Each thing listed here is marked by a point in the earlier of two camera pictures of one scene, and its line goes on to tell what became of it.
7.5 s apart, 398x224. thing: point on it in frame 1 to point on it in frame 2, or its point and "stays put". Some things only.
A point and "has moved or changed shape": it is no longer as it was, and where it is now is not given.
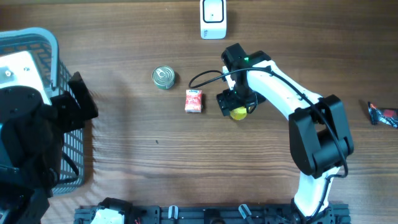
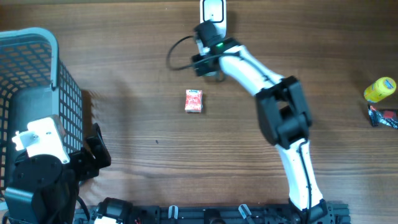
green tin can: (163, 76) has moved or changed shape
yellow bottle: (238, 113) to (380, 89)
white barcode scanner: (213, 19) stays put
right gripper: (228, 102) to (199, 67)
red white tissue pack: (193, 102) stays put
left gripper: (75, 117) to (90, 167)
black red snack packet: (388, 116) stays put
